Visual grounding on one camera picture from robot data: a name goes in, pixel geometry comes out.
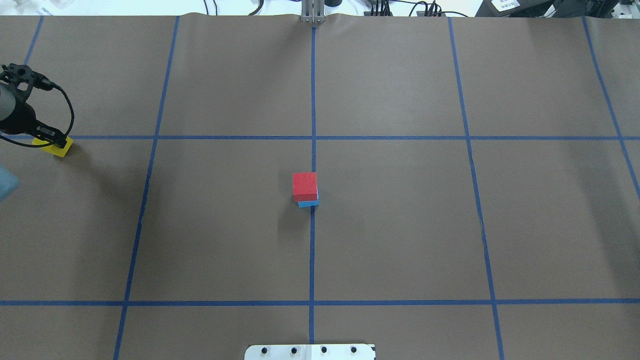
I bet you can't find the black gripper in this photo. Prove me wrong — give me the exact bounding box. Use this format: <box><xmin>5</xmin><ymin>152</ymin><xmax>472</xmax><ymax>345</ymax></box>
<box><xmin>0</xmin><ymin>101</ymin><xmax>68</xmax><ymax>146</ymax></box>

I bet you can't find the yellow block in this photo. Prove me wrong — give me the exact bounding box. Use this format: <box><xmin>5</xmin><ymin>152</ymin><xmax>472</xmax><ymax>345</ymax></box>
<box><xmin>31</xmin><ymin>136</ymin><xmax>74</xmax><ymax>158</ymax></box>

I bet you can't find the red block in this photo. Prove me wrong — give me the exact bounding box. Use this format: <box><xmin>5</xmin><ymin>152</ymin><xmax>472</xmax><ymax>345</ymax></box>
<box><xmin>292</xmin><ymin>172</ymin><xmax>319</xmax><ymax>202</ymax></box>

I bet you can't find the blue block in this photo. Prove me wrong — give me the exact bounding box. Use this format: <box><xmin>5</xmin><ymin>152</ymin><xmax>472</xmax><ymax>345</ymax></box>
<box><xmin>297</xmin><ymin>198</ymin><xmax>320</xmax><ymax>208</ymax></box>

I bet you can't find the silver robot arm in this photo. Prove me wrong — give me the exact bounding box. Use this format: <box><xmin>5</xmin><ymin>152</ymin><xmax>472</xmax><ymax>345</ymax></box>
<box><xmin>0</xmin><ymin>84</ymin><xmax>75</xmax><ymax>157</ymax></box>

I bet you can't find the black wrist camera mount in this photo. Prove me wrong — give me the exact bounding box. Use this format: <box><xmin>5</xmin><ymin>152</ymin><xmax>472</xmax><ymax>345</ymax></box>
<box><xmin>0</xmin><ymin>63</ymin><xmax>57</xmax><ymax>101</ymax></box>

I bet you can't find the aluminium frame post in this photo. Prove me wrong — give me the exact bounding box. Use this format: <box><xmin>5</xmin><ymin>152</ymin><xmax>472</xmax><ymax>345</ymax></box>
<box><xmin>300</xmin><ymin>0</ymin><xmax>326</xmax><ymax>25</ymax></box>

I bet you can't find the white camera mast column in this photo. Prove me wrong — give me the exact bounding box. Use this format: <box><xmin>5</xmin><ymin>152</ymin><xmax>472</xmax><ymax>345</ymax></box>
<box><xmin>244</xmin><ymin>343</ymin><xmax>377</xmax><ymax>360</ymax></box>

